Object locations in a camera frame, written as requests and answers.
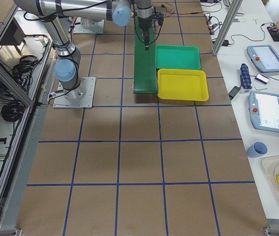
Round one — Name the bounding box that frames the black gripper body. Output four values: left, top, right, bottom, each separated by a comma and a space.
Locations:
137, 7, 164, 44

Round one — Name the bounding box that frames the green plastic tray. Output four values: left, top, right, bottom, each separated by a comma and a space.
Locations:
155, 44, 201, 70

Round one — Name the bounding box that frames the green conveyor belt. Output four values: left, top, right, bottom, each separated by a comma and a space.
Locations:
133, 17, 157, 94

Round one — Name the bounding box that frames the yellow plastic tray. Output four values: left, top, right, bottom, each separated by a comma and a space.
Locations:
157, 68, 209, 101

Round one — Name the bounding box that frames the black power adapter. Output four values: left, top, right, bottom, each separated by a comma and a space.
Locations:
228, 86, 241, 100

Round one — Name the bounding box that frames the folded blue plaid umbrella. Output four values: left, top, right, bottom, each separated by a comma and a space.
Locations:
240, 63, 252, 89

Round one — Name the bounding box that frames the teach pendant far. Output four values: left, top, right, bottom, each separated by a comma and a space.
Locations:
247, 45, 279, 73

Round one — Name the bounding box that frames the teach pendant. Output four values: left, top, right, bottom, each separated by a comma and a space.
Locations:
248, 91, 279, 133
247, 45, 279, 73

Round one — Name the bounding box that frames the teach pendant near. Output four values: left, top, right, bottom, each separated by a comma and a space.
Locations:
248, 91, 279, 133

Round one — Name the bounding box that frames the blue plastic cup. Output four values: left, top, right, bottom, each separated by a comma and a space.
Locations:
247, 142, 268, 158

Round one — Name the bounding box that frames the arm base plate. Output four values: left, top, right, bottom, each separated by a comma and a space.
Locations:
73, 17, 105, 34
53, 77, 96, 109

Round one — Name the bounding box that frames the aluminium frame post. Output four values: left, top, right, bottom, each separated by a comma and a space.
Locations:
213, 0, 243, 56

